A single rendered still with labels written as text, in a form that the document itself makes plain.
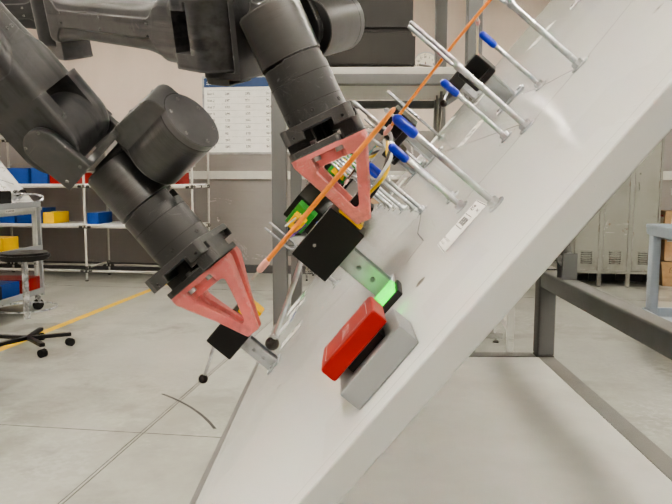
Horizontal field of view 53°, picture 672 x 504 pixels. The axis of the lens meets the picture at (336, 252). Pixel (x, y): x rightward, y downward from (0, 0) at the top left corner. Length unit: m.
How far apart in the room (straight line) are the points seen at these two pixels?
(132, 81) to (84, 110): 8.47
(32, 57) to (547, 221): 0.44
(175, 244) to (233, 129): 7.96
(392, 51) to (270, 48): 1.11
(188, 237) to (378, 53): 1.14
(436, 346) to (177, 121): 0.31
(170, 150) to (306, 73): 0.13
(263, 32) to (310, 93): 0.06
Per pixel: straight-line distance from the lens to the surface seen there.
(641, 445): 1.16
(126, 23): 0.78
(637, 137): 0.40
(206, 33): 0.66
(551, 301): 1.60
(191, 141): 0.59
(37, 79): 0.63
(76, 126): 0.63
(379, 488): 0.94
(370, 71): 1.65
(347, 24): 0.67
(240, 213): 8.57
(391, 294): 0.56
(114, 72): 9.23
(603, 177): 0.39
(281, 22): 0.61
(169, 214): 0.63
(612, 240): 7.97
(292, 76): 0.60
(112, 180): 0.64
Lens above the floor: 1.20
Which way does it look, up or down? 6 degrees down
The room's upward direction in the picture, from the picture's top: straight up
